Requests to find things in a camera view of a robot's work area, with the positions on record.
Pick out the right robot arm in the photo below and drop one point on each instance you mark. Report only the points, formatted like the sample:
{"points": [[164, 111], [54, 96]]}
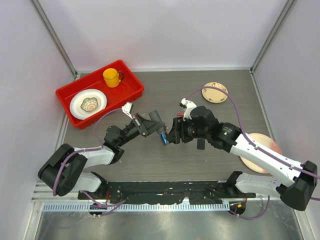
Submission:
{"points": [[290, 180]]}

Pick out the white paper plate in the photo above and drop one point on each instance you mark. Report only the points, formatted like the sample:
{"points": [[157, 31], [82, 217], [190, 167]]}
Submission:
{"points": [[76, 101]]}

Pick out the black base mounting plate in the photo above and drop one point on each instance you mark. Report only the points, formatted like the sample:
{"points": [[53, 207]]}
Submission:
{"points": [[167, 192]]}

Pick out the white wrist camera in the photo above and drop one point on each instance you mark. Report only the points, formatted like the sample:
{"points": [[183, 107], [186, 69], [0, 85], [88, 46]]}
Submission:
{"points": [[127, 109], [187, 106]]}

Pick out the cream floral plate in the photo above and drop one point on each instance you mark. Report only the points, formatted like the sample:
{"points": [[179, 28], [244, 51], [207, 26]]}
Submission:
{"points": [[213, 95]]}

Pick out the red plastic tray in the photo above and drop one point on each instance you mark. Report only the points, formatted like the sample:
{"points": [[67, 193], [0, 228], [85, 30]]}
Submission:
{"points": [[129, 89]]}

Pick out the left aluminium frame post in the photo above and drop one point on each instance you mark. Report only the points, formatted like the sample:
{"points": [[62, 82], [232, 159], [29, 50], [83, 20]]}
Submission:
{"points": [[53, 35]]}

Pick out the yellow mug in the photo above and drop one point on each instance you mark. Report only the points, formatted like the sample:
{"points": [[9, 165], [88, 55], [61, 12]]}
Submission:
{"points": [[112, 77]]}

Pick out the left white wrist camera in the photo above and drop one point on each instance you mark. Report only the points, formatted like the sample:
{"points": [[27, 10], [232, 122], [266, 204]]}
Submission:
{"points": [[127, 109]]}

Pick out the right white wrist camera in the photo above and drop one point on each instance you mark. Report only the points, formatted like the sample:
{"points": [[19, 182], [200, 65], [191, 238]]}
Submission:
{"points": [[187, 106]]}

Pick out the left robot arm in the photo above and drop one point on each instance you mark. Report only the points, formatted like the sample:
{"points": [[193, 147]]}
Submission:
{"points": [[64, 170]]}

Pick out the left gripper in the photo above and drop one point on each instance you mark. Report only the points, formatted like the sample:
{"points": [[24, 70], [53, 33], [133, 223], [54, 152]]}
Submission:
{"points": [[147, 126]]}

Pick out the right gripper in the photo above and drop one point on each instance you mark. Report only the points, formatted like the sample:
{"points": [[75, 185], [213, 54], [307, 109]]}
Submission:
{"points": [[178, 131]]}

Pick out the white slotted cable duct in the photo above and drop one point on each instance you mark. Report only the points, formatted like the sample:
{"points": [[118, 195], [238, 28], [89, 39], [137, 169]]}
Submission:
{"points": [[88, 206]]}

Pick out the black battery cover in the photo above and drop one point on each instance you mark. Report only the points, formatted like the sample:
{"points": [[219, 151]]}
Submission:
{"points": [[201, 144]]}

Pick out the pink white plate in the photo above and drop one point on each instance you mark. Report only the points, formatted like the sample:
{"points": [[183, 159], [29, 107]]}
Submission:
{"points": [[265, 141]]}

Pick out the right aluminium frame post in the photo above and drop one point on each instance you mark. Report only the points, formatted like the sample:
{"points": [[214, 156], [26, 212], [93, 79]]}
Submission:
{"points": [[284, 13]]}

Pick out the aluminium frame post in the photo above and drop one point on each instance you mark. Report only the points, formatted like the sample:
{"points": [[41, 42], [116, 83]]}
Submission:
{"points": [[53, 35], [284, 13]]}

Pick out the blue battery cluster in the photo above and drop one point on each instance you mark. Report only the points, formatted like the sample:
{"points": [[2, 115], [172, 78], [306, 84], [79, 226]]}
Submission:
{"points": [[164, 140]]}

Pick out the small patterned bowl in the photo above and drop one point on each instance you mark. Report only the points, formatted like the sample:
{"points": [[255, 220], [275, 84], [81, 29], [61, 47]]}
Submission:
{"points": [[89, 104]]}

